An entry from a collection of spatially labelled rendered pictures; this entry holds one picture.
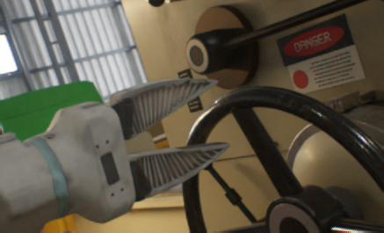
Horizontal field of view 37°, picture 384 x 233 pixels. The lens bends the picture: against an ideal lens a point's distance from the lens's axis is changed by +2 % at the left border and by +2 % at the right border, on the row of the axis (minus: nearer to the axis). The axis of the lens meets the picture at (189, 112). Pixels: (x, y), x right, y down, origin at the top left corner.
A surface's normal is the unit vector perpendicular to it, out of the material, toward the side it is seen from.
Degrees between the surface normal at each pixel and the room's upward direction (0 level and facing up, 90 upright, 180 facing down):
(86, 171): 97
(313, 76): 90
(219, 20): 90
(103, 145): 102
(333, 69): 90
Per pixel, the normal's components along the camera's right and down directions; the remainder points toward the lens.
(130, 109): 0.62, 0.05
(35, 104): 0.53, -0.25
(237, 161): -0.76, 0.27
